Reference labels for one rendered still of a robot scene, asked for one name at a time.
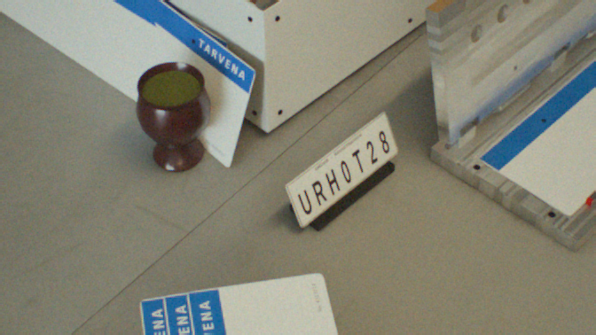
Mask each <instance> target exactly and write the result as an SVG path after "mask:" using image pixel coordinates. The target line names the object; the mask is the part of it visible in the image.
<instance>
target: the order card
mask: <svg viewBox="0 0 596 335"><path fill-rule="evenodd" d="M397 154H398V150H397V147H396V142H395V138H394V135H393V132H392V129H391V126H390V123H388V118H387V115H386V113H385V112H382V113H381V114H379V115H378V117H376V118H374V119H373V120H372V121H370V122H369V123H367V124H366V125H365V126H363V127H362V128H361V129H360V130H359V131H358V132H356V133H355V134H354V135H351V136H350V137H348V138H347V139H346V141H344V142H343V143H342V144H339V145H338V146H337V147H335V148H334V149H333V150H331V151H330V153H328V154H327V155H326V156H324V157H323V158H322V159H320V160H319V161H317V162H315V163H314V165H312V166H311V167H309V168H308V169H307V170H305V171H304V172H302V173H300V174H299V176H297V177H296V178H295V179H294V180H293V181H291V182H289V183H288V184H287V185H286V191H287V194H288V196H289V198H290V202H291V204H293V207H294V211H295V214H296V216H297V219H298V222H299V224H300V227H302V228H304V227H306V226H307V225H308V224H309V222H311V221H312V220H313V219H315V218H317V217H318V216H319V215H321V214H322V213H324V211H325V210H326V209H327V208H329V207H330V206H331V205H333V204H334V203H335V202H337V201H338V200H339V199H340V198H342V197H343V196H344V195H345V194H347V193H348V192H349V191H351V190H353V189H354V187H356V186H357V185H358V184H359V183H361V182H362V181H363V180H365V179H366V178H367V177H369V175H370V174H371V173H373V172H374V171H375V170H377V169H379V168H380V167H382V166H383V165H384V163H385V162H387V161H388V160H390V159H392V158H393V157H394V156H396V155H397Z"/></svg>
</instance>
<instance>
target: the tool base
mask: <svg viewBox="0 0 596 335"><path fill-rule="evenodd" d="M586 36H588V33H587V34H586V35H585V36H583V37H582V38H581V39H580V40H579V41H576V42H575V43H574V44H572V45H571V47H570V48H569V47H567V46H566V45H564V46H562V48H561V49H560V50H559V51H557V52H556V53H555V54H554V61H553V62H552V63H550V64H548V66H547V67H546V68H544V69H543V70H542V71H541V72H540V73H538V74H537V75H536V76H534V77H533V78H532V79H531V80H530V88H529V89H527V90H525V91H524V92H522V93H521V95H520V96H518V97H517V98H516V99H515V100H514V101H513V102H512V103H511V104H510V105H507V106H506V107H505V108H504V109H502V110H501V112H500V113H497V109H498V107H497V108H495V109H494V110H493V111H492V113H489V114H488V115H487V116H485V117H484V118H483V119H482V120H481V121H475V120H471V121H470V122H469V123H468V124H467V125H466V126H465V127H464V128H463V129H462V130H460V134H461V137H460V138H459V140H457V141H455V142H454V143H453V144H446V143H445V142H441V141H439V142H438V143H437V144H435V145H434V146H433V147H432V149H431V160H432V161H434V162H435V163H437V165H439V166H440V167H442V168H445V169H446V170H448V171H450V172H451V173H453V174H454V175H455V176H456V177H458V178H460V179H461V180H463V181H464V182H466V183H468V184H470V185H471V186H474V187H475V188H476V189H478V191H480V192H481V193H483V194H484V195H486V196H488V197H490V198H492V199H494V200H495V201H497V202H498V203H499V204H500V205H501V206H503V207H504V208H507V209H509V210H510V211H512V212H513V213H515V214H517V215H519V216H520V217H521V218H522V219H523V220H524V221H526V222H529V223H530V224H532V225H533V226H535V227H536V228H538V229H540V230H542V231H543V232H544V233H547V234H548V236H550V237H551V238H553V239H555V240H557V241H558V242H560V243H561V244H563V245H564V246H566V247H567V248H569V249H571V250H573V251H574V252H576V251H577V250H578V249H579V248H580V247H581V246H582V245H583V244H584V243H585V242H586V241H587V240H588V239H589V237H590V236H591V235H593V234H594V233H595V232H596V203H595V204H594V205H593V206H589V205H586V204H585V202H584V203H583V205H581V206H580V207H579V209H578V210H577V211H576V212H575V213H574V214H572V215H565V214H563V213H561V212H560V211H558V210H556V209H555V208H553V206H551V205H549V204H548V203H546V202H544V201H543V200H541V199H539V198H537V197H536V196H534V195H533V194H531V193H529V191H527V190H525V189H524V188H522V187H521V186H519V185H517V184H516V183H514V182H512V181H510V180H509V179H507V178H506V177H505V176H503V175H501V174H500V173H498V172H497V171H495V170H494V169H492V168H490V167H487V166H486V165H484V163H482V162H481V161H480V160H479V158H480V156H481V155H482V154H484V153H485V151H486V150H487V149H490V148H491V146H492V145H494V144H495V143H496V142H497V141H498V140H500V139H501V138H502V136H503V135H506V134H507V133H508V132H509V131H510V130H512V129H513V128H514V127H515V126H517V125H518V123H519V122H520V121H522V120H523V119H525V118H526V117H527V116H529V115H530V114H531V113H532V112H534V111H535V110H536V108H537V107H538V106H540V105H541V104H542V103H543V102H545V101H546V100H547V99H548V98H549V97H551V96H552V95H553V94H554V92H556V91H557V90H558V89H559V88H561V87H562V86H563V85H564V84H565V83H567V82H568V81H570V80H571V79H573V78H574V77H575V75H576V74H578V73H579V72H580V71H581V70H582V69H584V68H585V67H586V66H587V65H589V64H590V63H591V62H592V61H593V60H595V58H596V33H595V34H594V35H592V36H591V37H590V38H586ZM475 165H478V166H480V167H481V168H480V169H479V170H475V169H474V166H475ZM550 212H554V213H555V216H554V217H550V216H549V215H548V214H549V213H550Z"/></svg>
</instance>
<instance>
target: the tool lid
mask: <svg viewBox="0 0 596 335"><path fill-rule="evenodd" d="M502 5H503V7H505V9H504V14H503V16H501V18H500V19H499V20H497V16H498V10H499V8H500V7H501V6H502ZM426 18H427V37H428V45H429V55H430V65H431V74H433V83H434V93H435V110H436V119H437V129H438V138H439V141H441V142H445V143H446V144H453V143H454V142H455V141H457V140H459V138H460V137H461V134H460V130H462V129H463V128H464V127H465V126H466V125H467V124H468V123H469V122H470V121H471V120H475V121H481V120H482V119H483V118H484V117H485V116H487V115H488V114H489V113H492V111H493V110H494V109H495V108H497V107H498V109H497V113H500V112H501V110H502V109H504V108H505V107H506V106H507V105H510V104H511V103H512V102H513V101H514V100H515V99H516V98H517V97H518V96H520V95H521V93H522V92H524V91H525V90H527V89H529V88H530V80H531V79H532V78H533V77H534V76H536V75H537V74H538V73H540V72H541V71H542V70H543V69H544V68H546V67H547V66H548V64H550V63H552V62H553V61H554V54H555V53H556V52H557V51H559V50H560V49H561V48H562V46H564V45H566V46H567V47H569V48H570V47H571V45H572V44H574V43H575V42H576V41H579V40H580V39H581V38H582V37H583V36H585V35H586V34H587V33H588V36H586V37H585V38H590V37H591V36H592V35H594V34H595V33H596V0H525V1H524V2H523V1H522V0H436V1H434V2H433V3H432V4H431V5H430V6H429V7H428V8H426ZM475 25H477V34H476V36H475V38H474V39H473V40H472V41H471V33H472V31H473V28H474V26H475Z"/></svg>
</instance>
